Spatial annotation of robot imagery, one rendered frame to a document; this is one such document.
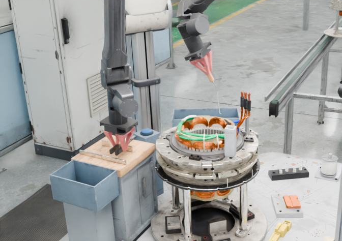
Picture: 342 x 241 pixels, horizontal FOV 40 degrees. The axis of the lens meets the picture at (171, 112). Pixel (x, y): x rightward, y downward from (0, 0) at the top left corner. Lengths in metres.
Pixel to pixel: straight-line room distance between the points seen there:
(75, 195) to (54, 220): 1.77
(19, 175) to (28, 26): 1.13
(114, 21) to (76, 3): 2.38
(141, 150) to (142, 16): 0.51
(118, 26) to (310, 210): 0.93
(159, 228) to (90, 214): 0.28
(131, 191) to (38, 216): 1.80
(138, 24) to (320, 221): 0.93
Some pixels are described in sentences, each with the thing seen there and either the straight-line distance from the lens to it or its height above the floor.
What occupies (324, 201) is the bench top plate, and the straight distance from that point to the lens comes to 1.82.
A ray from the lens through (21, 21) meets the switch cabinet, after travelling 3.73.
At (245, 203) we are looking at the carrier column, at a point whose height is 0.92.
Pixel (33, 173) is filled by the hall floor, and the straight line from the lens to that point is 3.82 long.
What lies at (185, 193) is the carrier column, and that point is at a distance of 1.44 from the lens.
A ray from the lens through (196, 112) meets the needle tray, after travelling 1.84.
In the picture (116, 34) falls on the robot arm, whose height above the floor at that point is 1.46.
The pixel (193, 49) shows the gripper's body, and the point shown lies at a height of 1.32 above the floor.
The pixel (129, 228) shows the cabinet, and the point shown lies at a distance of 1.56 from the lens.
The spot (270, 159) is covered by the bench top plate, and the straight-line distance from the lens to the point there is 2.07.
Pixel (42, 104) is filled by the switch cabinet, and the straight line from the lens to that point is 3.84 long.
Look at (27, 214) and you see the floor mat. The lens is 3.31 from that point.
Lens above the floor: 1.73
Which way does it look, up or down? 22 degrees down
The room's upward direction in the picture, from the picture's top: 3 degrees counter-clockwise
